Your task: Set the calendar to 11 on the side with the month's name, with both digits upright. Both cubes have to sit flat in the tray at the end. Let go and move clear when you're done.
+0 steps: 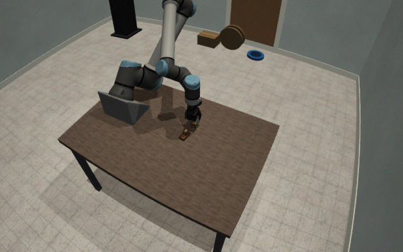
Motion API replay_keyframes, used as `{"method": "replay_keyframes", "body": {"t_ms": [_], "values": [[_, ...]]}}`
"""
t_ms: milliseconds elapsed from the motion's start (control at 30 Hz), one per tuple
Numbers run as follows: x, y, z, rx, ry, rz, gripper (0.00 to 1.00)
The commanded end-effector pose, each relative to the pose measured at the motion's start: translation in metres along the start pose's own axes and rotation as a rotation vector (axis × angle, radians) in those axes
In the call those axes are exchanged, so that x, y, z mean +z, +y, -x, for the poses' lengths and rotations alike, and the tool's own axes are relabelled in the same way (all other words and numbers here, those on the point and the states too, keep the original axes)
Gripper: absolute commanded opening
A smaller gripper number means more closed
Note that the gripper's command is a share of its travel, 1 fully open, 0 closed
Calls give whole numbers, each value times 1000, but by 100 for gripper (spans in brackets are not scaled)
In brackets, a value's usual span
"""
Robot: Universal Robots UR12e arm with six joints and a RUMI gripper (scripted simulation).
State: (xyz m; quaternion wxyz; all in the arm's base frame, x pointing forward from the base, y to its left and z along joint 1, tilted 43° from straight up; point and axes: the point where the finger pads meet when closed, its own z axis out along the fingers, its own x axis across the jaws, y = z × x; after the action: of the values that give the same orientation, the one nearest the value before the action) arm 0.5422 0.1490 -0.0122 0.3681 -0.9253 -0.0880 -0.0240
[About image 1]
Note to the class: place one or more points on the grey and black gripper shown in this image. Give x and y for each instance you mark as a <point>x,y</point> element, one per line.
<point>192,114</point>

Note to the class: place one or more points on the brown rectangular tray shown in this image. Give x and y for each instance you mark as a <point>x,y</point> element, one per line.
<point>183,137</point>

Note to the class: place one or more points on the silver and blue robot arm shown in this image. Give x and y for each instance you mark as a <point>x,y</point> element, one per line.
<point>131,74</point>

